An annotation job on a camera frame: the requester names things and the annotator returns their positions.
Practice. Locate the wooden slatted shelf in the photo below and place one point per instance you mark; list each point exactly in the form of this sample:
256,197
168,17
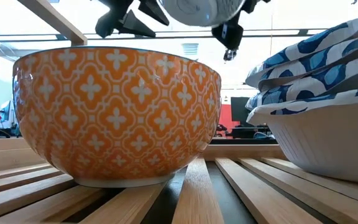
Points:
197,199

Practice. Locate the black computer monitor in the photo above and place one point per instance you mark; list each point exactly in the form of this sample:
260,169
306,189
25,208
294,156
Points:
239,109

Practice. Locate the tilted computer monitor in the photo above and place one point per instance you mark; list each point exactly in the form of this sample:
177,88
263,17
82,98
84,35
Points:
6,110

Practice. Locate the red partition panel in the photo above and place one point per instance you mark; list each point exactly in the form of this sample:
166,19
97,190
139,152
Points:
227,116

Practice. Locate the white ceiling vent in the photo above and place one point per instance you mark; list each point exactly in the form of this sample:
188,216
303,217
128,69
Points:
190,49

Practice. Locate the orange patterned ceramic bowl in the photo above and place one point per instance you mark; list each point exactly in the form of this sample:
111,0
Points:
117,118

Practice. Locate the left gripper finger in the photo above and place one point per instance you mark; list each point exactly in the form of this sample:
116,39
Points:
154,11
135,28

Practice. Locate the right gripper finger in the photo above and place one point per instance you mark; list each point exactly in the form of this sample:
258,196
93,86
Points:
232,34

